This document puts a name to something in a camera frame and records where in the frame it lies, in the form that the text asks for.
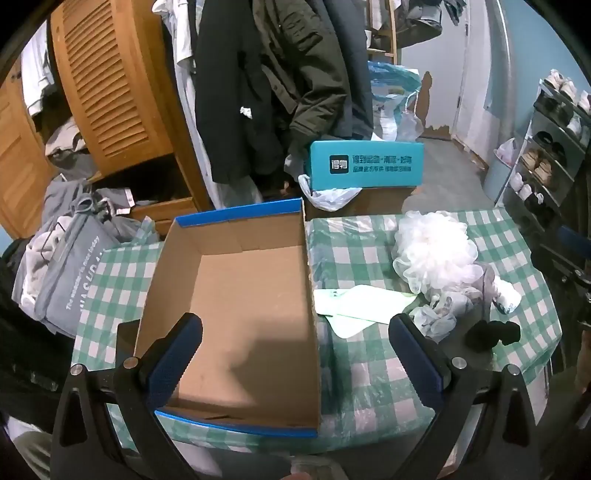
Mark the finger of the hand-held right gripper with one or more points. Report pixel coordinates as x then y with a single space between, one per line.
563 270
575 242

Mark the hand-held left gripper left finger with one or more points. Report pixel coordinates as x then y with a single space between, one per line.
178 355

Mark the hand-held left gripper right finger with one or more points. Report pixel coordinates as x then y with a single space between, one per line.
415 360

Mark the black sock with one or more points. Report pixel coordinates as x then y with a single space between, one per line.
485 334

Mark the blue-edged cardboard shoe box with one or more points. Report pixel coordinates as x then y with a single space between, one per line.
249 295

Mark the white mesh bath pouf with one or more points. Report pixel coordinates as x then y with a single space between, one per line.
434 249

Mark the patterned crumpled cloth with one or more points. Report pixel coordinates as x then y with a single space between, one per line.
438 318

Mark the white sock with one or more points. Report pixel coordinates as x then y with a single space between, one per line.
505 295

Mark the light green paper sheet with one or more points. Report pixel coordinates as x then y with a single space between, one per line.
364 304

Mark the light blue trash bin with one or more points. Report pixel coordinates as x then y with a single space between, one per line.
496 180

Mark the metal shoe rack with shoes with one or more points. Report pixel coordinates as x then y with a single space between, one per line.
554 138

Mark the pink plastic bag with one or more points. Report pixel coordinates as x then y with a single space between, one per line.
506 151

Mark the green checkered tablecloth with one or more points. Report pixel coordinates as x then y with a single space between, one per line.
360 249

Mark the grey tote bag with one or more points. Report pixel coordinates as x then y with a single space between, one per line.
78 258

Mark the brown cardboard box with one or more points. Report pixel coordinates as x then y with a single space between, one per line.
378 201

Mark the white plastic bag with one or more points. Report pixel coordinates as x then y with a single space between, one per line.
328 198

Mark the teal box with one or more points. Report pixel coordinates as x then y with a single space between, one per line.
369 166

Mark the blue plastic bag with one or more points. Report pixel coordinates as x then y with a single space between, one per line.
392 92

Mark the wooden louvered wardrobe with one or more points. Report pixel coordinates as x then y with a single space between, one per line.
111 92

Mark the wooden ladder shelf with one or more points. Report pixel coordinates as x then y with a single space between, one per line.
392 32

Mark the white hanging shirt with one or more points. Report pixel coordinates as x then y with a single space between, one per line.
184 69

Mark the olive hanging jacket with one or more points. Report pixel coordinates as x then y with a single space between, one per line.
314 69

